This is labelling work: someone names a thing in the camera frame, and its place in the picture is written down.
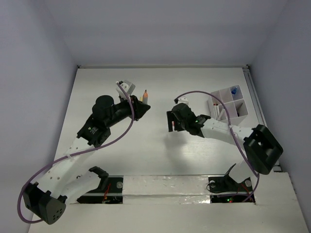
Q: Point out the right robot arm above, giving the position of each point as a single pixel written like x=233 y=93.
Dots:
x=259 y=148

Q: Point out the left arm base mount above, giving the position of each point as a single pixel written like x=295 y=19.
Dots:
x=108 y=191

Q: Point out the clear tube orange tip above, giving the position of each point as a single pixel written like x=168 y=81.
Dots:
x=145 y=97

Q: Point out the black scissors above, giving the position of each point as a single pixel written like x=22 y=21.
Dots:
x=238 y=109

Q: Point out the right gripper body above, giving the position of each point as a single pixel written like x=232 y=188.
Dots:
x=180 y=125

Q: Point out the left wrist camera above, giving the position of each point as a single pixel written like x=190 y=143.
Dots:
x=125 y=87

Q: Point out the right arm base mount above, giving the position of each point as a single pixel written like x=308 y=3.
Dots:
x=224 y=189

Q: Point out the blue glue bottle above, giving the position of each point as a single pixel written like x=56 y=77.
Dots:
x=234 y=90

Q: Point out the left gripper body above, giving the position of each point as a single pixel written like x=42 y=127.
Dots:
x=124 y=109

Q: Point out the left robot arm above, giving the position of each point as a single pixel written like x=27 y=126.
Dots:
x=48 y=191

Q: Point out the white compartment organizer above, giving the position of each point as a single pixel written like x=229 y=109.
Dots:
x=230 y=101

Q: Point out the blue cap white marker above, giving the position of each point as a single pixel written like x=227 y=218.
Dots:
x=222 y=115

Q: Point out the red cap white marker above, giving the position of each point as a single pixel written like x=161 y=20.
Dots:
x=216 y=110

